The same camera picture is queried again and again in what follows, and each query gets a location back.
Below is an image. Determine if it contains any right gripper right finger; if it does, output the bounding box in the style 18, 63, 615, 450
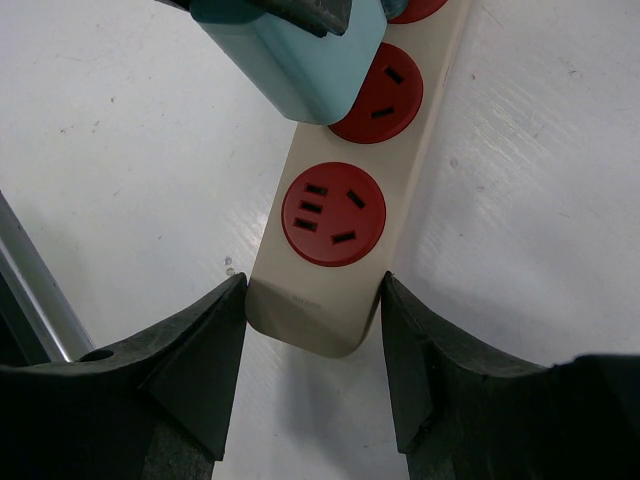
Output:
380, 274, 639, 479

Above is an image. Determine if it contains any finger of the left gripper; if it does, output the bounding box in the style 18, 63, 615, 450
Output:
250, 0, 352, 38

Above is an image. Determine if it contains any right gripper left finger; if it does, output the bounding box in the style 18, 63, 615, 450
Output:
1, 273, 247, 479

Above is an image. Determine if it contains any light teal charger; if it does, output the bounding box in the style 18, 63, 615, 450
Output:
190, 1, 387, 125

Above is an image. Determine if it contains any dark teal charger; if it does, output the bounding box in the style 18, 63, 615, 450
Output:
381, 0, 408, 19

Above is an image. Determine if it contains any beige red power strip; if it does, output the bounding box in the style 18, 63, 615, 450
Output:
245, 1, 470, 358

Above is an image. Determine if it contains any aluminium front rail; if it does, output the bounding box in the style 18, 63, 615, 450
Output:
1, 199, 94, 364

